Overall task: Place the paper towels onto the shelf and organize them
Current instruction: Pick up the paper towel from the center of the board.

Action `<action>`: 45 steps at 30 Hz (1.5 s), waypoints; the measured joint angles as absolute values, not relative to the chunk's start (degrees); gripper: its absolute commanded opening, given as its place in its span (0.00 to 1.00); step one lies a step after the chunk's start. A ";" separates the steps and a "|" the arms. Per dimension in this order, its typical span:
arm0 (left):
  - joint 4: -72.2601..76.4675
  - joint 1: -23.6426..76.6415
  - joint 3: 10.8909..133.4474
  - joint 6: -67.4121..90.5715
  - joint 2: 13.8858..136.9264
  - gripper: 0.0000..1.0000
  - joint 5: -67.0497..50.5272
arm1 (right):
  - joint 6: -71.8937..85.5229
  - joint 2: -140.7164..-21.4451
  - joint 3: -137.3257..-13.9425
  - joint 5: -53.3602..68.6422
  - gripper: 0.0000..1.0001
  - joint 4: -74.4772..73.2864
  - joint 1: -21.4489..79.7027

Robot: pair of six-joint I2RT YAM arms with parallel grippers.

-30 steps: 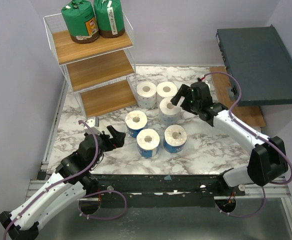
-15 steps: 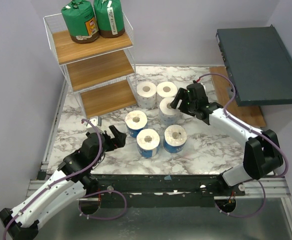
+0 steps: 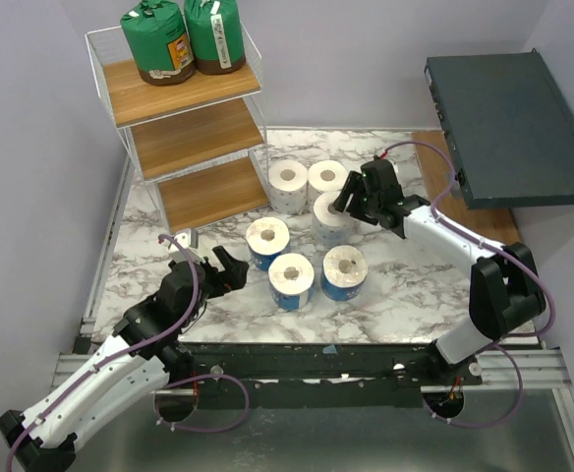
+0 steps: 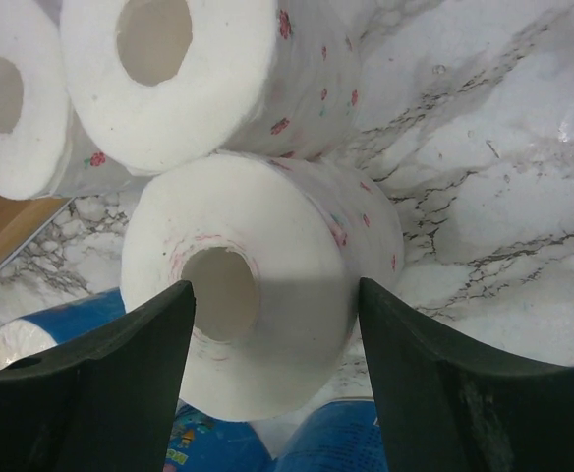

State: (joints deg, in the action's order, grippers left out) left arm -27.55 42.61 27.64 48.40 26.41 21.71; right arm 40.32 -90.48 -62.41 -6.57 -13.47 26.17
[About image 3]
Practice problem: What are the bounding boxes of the black mounting rail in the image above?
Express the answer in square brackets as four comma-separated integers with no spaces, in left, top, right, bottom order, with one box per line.
[155,342,482,421]

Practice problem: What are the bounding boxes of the green roll orange label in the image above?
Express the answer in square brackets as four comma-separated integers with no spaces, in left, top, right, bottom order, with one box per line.
[120,1,196,86]

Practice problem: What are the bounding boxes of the blue wrapped roll right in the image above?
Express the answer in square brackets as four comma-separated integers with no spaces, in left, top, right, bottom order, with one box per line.
[320,245,369,301]

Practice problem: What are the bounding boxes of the aluminium extrusion rail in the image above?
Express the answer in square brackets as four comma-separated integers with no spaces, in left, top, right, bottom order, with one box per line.
[52,162,571,389]

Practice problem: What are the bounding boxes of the white wire wooden shelf unit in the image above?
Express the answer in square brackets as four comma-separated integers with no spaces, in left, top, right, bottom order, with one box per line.
[86,27,268,232]

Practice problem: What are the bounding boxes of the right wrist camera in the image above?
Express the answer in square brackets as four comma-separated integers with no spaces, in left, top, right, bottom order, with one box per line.
[373,153,398,185]

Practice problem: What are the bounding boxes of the green roll white label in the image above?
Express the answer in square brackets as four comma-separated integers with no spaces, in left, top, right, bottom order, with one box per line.
[184,0,246,75]

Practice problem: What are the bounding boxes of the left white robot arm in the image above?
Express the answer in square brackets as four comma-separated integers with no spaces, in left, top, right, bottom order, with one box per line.
[0,246,249,471]

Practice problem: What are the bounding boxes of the blue wrapped roll left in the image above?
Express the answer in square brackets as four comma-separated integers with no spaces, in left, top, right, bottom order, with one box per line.
[246,216,290,271]

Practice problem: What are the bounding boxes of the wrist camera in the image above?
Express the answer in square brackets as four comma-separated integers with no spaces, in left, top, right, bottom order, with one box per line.
[158,228,203,263]
[373,153,398,185]

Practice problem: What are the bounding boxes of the blue wrapped roll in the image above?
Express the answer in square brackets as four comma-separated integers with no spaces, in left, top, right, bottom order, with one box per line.
[246,216,290,271]
[268,253,315,311]
[320,245,369,301]

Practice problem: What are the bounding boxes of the blue wrapped roll centre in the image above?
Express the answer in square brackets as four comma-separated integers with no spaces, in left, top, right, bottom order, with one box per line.
[268,253,315,311]

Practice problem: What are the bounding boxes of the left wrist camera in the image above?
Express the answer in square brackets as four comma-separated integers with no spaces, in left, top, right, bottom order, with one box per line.
[158,228,203,263]

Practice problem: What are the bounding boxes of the white patterned roll blue dots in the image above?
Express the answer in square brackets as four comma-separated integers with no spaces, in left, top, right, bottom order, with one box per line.
[312,191,357,248]

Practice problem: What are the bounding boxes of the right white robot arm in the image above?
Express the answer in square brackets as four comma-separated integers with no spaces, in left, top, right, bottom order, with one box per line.
[333,158,546,385]

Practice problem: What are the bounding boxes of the dark teal metal box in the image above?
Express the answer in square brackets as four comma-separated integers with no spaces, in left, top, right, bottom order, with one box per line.
[424,50,574,209]

